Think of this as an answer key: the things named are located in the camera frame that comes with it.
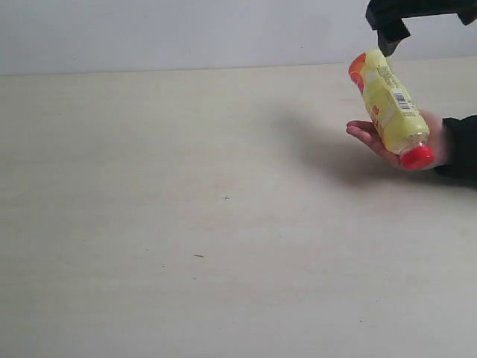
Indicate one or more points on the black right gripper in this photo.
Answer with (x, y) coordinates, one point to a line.
(386, 17)

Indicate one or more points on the yellow juice bottle red cap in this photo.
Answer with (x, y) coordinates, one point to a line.
(399, 124)

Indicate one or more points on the black sleeved forearm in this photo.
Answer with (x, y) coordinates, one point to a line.
(461, 163)

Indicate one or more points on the open bare human hand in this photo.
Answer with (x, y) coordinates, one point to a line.
(439, 140)

